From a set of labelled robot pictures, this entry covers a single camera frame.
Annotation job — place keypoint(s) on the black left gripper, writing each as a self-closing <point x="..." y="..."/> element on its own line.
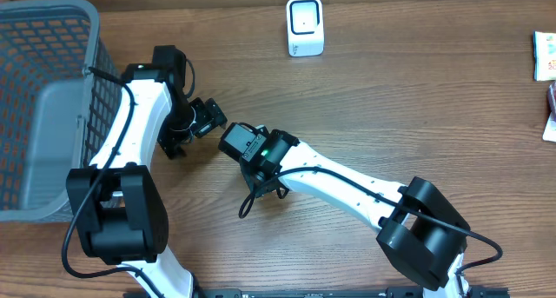
<point x="209" y="114"/>

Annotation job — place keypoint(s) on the white tube with gold cap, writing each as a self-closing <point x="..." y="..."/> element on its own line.
<point x="549" y="133"/>

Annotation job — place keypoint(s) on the red purple Carefree pad pack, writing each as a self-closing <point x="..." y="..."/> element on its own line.
<point x="551" y="97"/>

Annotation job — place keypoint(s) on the yellow snack bag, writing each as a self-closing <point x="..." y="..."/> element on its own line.
<point x="544" y="54"/>

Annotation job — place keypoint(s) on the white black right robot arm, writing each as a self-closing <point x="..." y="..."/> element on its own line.
<point x="421" y="233"/>

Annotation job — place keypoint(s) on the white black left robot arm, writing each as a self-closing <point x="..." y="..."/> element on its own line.
<point x="119" y="222"/>

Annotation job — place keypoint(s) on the grey plastic mesh basket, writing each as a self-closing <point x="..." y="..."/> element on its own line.
<point x="54" y="116"/>

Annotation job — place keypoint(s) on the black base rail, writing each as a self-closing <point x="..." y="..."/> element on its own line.
<point x="394" y="292"/>

